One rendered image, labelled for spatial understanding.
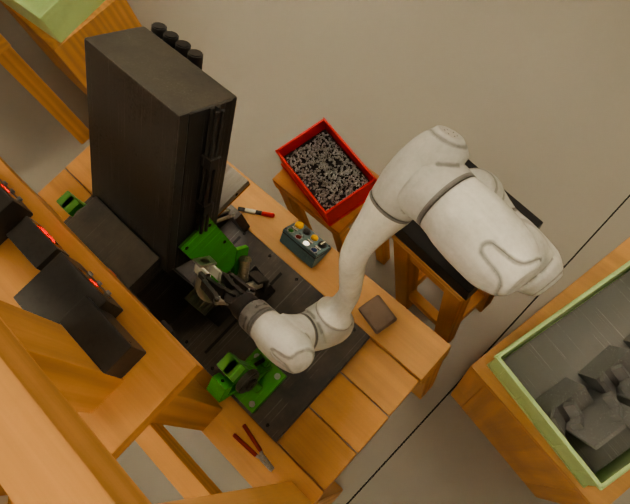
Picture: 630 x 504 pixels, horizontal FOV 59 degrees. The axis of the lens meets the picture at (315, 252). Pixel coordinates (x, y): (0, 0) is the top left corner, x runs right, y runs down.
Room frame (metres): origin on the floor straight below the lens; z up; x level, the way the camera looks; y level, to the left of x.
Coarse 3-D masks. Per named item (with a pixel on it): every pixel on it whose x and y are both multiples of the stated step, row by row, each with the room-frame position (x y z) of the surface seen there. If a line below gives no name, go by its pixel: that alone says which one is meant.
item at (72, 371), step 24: (0, 312) 0.42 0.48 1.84; (24, 312) 0.45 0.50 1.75; (24, 336) 0.37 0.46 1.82; (48, 336) 0.40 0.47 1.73; (48, 360) 0.33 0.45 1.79; (72, 360) 0.34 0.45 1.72; (72, 384) 0.32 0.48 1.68; (96, 384) 0.32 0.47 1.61; (192, 384) 0.41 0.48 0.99; (168, 408) 0.32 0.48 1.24; (192, 408) 0.32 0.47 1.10; (216, 408) 0.33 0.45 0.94
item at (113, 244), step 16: (96, 208) 0.94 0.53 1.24; (80, 224) 0.91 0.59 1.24; (96, 224) 0.89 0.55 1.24; (112, 224) 0.87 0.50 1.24; (96, 240) 0.84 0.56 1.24; (112, 240) 0.82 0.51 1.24; (128, 240) 0.80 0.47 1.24; (112, 256) 0.77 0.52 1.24; (128, 256) 0.75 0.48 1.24; (144, 256) 0.73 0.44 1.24; (128, 272) 0.71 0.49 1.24; (144, 272) 0.69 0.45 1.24; (160, 272) 0.70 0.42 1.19; (176, 272) 0.71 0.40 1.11; (144, 288) 0.67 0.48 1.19; (160, 288) 0.68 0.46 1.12; (176, 288) 0.69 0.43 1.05; (192, 288) 0.71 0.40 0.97; (160, 304) 0.66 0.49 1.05; (176, 304) 0.68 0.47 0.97; (160, 320) 0.65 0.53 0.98
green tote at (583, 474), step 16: (624, 272) 0.26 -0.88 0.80; (592, 288) 0.23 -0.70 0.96; (576, 304) 0.22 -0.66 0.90; (528, 336) 0.18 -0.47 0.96; (512, 352) 0.17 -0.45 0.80; (496, 368) 0.14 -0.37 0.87; (512, 384) 0.08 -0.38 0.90; (528, 400) 0.02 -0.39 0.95; (528, 416) -0.02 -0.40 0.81; (544, 416) -0.03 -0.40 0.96; (544, 432) -0.07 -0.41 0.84; (560, 432) -0.08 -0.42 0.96; (560, 448) -0.12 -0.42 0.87; (576, 464) -0.17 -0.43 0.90; (608, 464) -0.21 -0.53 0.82; (624, 464) -0.21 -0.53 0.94; (592, 480) -0.21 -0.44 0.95; (608, 480) -0.23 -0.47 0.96
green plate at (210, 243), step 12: (216, 228) 0.73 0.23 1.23; (192, 240) 0.71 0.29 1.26; (204, 240) 0.71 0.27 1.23; (216, 240) 0.72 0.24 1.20; (228, 240) 0.72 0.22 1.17; (192, 252) 0.69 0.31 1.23; (204, 252) 0.70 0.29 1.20; (216, 252) 0.70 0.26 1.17; (228, 252) 0.70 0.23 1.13; (228, 264) 0.68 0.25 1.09
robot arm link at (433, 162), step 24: (408, 144) 0.49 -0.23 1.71; (432, 144) 0.45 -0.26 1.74; (456, 144) 0.44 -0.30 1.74; (384, 168) 0.49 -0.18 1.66; (408, 168) 0.44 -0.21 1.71; (432, 168) 0.41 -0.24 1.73; (456, 168) 0.40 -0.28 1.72; (384, 192) 0.44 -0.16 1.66; (408, 192) 0.41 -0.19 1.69; (432, 192) 0.38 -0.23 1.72; (408, 216) 0.39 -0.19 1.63
